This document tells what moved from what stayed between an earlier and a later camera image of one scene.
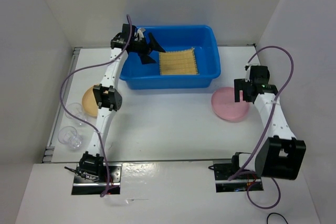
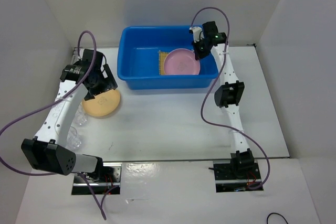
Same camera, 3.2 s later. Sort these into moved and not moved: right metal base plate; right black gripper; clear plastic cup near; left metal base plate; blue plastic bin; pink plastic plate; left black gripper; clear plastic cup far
Moved: pink plastic plate; right black gripper; left black gripper
Not moved: clear plastic cup far; blue plastic bin; left metal base plate; right metal base plate; clear plastic cup near
